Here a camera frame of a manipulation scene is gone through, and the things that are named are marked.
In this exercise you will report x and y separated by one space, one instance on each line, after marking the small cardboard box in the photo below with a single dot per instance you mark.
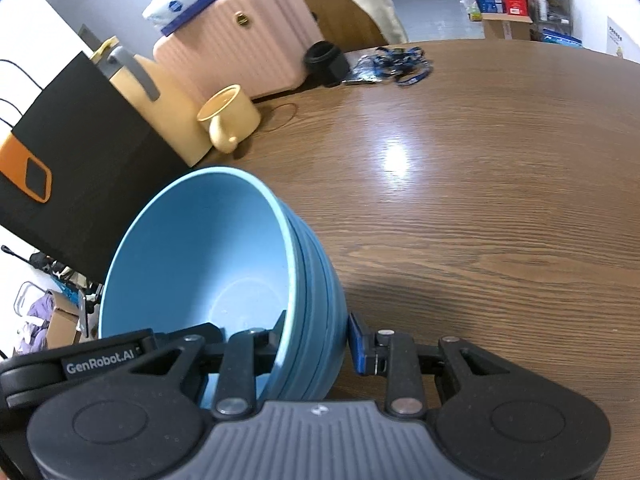
65 317

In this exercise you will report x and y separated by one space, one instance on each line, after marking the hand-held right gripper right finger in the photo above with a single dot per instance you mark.
358 342

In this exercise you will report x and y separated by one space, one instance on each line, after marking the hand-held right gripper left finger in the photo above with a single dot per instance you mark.
245 365

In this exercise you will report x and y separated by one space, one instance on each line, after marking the blue and white package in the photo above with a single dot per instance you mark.
560 37

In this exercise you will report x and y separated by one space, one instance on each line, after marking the brown rubber band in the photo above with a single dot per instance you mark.
296 111

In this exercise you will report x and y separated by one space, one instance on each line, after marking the wooden chair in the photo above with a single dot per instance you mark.
345 20

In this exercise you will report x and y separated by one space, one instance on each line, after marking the pink ribbed suitcase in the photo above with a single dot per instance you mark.
250 45

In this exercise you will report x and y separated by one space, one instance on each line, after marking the black paper bag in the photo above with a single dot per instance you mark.
90 185

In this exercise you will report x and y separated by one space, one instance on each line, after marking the black cup sleeve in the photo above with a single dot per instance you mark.
327 65

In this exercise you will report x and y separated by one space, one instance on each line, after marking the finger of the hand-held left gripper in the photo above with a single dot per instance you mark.
172 335

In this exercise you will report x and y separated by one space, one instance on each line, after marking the purple cloth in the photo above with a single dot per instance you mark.
37 325

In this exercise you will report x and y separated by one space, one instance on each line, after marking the yellow mug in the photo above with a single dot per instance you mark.
235 110

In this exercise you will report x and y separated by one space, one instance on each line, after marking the clear pouch with dark card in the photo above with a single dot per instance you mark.
365 72

